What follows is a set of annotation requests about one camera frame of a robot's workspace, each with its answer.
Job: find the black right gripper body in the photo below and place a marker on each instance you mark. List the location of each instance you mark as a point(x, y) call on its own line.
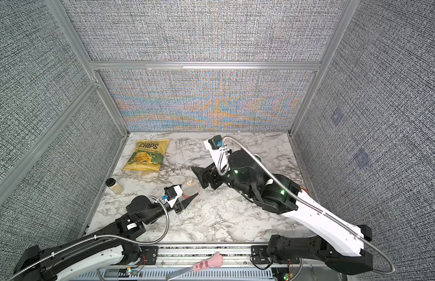
point(208, 176)

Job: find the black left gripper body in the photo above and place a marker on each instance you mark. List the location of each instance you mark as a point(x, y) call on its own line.
point(176, 209)

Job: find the clear bottle red label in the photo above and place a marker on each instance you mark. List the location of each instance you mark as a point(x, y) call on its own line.
point(190, 187)

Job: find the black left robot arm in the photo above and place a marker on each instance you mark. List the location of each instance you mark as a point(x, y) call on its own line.
point(114, 244)

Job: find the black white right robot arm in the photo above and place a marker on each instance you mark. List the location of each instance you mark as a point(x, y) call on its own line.
point(331, 244)

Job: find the yellow green chips bag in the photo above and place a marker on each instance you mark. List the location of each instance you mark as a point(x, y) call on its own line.
point(148, 155)

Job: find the small jar black lid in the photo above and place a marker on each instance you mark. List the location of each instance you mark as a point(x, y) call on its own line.
point(114, 186)

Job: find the pink cat paw stick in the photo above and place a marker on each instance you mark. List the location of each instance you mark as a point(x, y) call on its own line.
point(215, 261)

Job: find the round gold tin red lid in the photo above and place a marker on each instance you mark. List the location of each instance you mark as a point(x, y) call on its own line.
point(304, 189)

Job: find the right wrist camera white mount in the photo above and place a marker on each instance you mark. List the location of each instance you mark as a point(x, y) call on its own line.
point(219, 152)

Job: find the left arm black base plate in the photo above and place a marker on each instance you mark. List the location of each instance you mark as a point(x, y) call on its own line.
point(148, 255)

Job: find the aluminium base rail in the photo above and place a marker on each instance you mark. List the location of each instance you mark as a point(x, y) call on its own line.
point(168, 261)

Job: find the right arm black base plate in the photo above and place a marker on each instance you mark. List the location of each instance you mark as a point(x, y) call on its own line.
point(261, 260)

